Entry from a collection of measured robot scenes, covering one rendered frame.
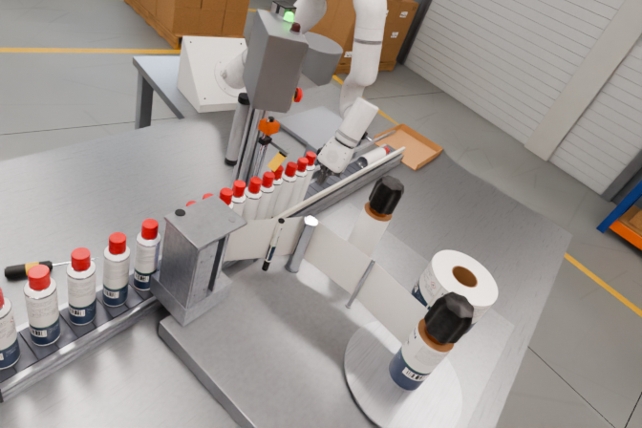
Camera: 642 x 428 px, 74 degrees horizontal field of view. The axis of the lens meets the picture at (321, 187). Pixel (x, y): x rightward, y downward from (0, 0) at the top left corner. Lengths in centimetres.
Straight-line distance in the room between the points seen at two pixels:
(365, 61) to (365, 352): 84
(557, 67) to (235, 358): 491
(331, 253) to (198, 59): 114
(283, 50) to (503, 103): 483
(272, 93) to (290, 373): 66
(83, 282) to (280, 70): 61
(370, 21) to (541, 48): 429
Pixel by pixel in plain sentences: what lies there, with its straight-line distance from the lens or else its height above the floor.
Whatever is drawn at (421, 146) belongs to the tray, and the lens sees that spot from 231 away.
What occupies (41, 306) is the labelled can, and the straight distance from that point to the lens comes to 97.
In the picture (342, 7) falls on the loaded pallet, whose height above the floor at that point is 71.
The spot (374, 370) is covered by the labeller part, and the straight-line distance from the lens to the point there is 114.
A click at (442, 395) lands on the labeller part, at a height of 89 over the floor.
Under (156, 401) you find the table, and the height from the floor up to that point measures 83.
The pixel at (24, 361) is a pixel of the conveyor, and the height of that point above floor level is 88.
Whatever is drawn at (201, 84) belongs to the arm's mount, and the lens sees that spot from 195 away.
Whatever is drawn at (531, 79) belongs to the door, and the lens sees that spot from 557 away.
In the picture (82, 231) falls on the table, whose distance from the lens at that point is 135.
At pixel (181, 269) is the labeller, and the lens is 97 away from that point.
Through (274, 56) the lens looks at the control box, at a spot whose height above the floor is 143.
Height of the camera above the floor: 179
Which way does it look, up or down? 35 degrees down
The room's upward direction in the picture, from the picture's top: 21 degrees clockwise
